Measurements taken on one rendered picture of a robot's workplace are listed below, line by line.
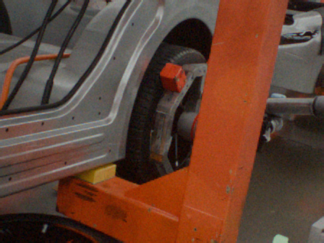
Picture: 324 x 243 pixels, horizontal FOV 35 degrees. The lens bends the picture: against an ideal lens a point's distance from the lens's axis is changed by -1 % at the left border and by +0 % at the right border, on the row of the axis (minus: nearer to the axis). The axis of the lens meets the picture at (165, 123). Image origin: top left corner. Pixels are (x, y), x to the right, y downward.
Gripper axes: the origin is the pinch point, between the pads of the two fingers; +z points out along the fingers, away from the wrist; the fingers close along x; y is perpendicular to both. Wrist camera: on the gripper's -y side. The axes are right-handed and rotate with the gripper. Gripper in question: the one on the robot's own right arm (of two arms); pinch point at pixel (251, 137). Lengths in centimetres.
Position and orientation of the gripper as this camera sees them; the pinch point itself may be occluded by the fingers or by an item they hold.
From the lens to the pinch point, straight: 235.8
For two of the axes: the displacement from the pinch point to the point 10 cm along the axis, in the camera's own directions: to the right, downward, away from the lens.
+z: -5.0, 1.3, -8.6
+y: 1.6, -9.6, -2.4
